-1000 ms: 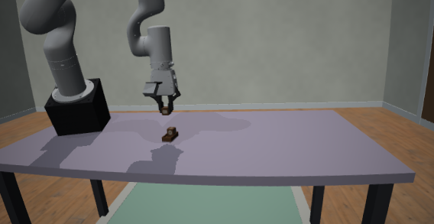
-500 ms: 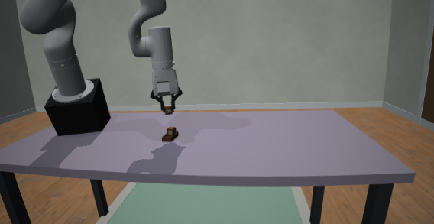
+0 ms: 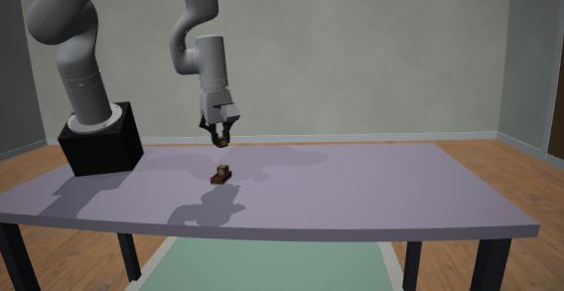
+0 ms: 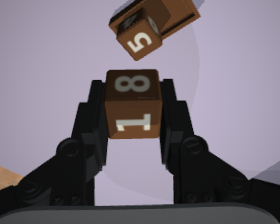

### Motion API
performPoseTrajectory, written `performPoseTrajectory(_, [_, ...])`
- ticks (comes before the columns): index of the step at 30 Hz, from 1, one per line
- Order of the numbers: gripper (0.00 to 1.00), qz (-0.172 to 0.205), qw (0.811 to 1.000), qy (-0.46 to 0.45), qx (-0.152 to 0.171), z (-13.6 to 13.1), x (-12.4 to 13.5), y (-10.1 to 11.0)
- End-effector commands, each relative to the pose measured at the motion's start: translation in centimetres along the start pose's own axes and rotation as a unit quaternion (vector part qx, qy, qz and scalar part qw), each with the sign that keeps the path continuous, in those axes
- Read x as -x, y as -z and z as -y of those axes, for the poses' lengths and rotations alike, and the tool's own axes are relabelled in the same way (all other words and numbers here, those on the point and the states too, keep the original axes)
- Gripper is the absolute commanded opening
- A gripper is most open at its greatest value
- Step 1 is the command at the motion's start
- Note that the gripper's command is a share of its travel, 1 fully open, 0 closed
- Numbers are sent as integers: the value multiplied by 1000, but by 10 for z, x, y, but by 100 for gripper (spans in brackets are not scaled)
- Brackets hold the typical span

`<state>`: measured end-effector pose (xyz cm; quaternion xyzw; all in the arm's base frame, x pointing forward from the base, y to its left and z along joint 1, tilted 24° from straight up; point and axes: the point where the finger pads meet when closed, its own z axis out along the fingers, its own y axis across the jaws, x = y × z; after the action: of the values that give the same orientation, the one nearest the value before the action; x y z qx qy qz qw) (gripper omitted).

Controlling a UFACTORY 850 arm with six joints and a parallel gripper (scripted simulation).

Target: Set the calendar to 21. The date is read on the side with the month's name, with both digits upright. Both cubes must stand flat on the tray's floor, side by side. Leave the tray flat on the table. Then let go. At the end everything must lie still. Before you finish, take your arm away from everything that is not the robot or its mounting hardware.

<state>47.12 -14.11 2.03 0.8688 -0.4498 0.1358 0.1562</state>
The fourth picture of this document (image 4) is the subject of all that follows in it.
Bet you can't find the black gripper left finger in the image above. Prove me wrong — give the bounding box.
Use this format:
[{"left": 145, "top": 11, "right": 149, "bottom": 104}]
[{"left": 0, "top": 80, "right": 108, "bottom": 215}]

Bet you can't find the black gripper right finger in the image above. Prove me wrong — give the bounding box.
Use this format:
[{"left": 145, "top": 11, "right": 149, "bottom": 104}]
[{"left": 159, "top": 79, "right": 280, "bottom": 224}]

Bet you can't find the brown number cube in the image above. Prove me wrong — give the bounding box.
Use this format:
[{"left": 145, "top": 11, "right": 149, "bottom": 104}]
[
  {"left": 116, "top": 8, "right": 163, "bottom": 61},
  {"left": 102, "top": 69, "right": 162, "bottom": 139}
]

